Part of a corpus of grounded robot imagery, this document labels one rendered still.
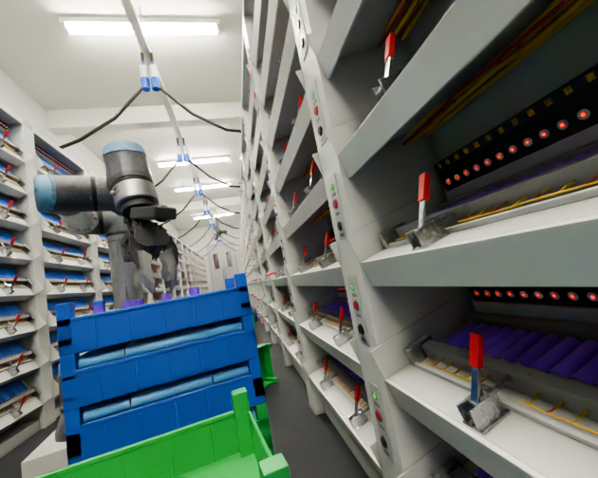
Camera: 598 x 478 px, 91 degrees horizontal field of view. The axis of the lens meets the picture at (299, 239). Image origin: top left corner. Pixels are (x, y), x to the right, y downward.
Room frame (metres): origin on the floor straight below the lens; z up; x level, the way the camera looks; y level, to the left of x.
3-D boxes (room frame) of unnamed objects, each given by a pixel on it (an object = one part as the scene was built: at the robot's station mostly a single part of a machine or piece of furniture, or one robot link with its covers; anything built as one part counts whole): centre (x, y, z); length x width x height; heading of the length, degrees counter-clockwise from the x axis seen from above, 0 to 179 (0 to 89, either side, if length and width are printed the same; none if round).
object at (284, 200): (1.25, -0.03, 0.88); 0.20 x 0.09 x 1.76; 103
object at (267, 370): (1.53, 0.36, 0.10); 0.30 x 0.08 x 0.20; 148
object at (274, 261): (1.94, 0.13, 0.88); 0.20 x 0.09 x 1.76; 103
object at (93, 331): (0.60, 0.29, 0.52); 0.30 x 0.20 x 0.08; 111
